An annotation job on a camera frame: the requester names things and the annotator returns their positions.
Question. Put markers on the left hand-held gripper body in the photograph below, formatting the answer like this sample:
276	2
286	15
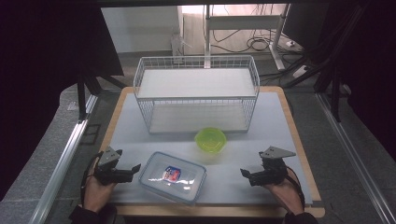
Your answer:
109	175

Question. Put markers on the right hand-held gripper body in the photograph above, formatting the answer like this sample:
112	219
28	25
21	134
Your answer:
272	174

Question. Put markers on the clear rectangular blue-rimmed container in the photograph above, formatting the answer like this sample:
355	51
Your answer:
172	177

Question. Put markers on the green round plastic container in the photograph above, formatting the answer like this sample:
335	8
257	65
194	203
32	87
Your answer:
210	140

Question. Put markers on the person's left hand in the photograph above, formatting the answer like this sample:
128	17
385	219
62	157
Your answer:
95	194

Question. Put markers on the person's right hand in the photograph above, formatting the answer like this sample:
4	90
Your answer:
285	194

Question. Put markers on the grey table mat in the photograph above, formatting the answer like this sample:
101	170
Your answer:
243	161

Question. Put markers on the black metal stand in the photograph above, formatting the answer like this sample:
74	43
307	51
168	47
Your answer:
335	93
81	99

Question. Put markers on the white power strip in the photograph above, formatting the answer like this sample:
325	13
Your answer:
300	71

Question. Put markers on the white board panel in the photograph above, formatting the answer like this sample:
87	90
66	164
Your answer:
140	28

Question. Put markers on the dark curtain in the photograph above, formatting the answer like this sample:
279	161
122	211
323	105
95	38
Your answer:
46	46
373	62

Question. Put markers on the aluminium rail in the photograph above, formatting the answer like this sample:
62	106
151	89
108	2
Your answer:
62	168
355	161

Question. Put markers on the white desk frame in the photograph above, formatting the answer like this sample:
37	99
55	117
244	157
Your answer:
243	22

